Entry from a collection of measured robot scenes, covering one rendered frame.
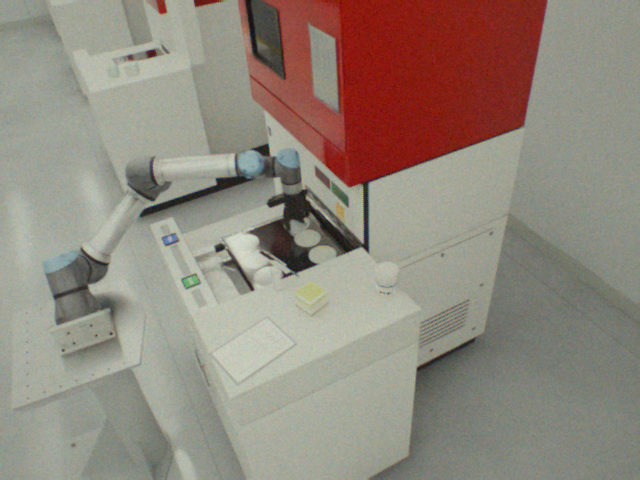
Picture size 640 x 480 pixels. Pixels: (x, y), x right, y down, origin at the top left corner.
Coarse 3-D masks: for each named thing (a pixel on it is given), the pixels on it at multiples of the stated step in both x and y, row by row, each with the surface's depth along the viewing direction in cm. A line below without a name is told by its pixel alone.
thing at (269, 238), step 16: (272, 224) 207; (240, 240) 201; (256, 240) 200; (272, 240) 200; (288, 240) 199; (320, 240) 197; (240, 256) 193; (256, 256) 193; (288, 256) 192; (304, 256) 191; (336, 256) 190; (256, 272) 186; (256, 288) 180
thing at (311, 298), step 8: (304, 288) 159; (312, 288) 159; (320, 288) 159; (296, 296) 158; (304, 296) 157; (312, 296) 156; (320, 296) 157; (296, 304) 161; (304, 304) 157; (312, 304) 155; (320, 304) 159; (304, 312) 160; (312, 312) 157
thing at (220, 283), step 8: (216, 256) 197; (216, 272) 190; (224, 272) 190; (208, 280) 187; (216, 280) 187; (224, 280) 187; (216, 288) 184; (224, 288) 184; (232, 288) 183; (216, 296) 181; (224, 296) 181; (232, 296) 180
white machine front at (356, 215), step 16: (272, 128) 227; (272, 144) 234; (288, 144) 216; (304, 160) 205; (304, 176) 212; (320, 192) 202; (352, 192) 176; (352, 208) 180; (368, 208) 174; (352, 224) 185; (368, 224) 178; (368, 240) 183
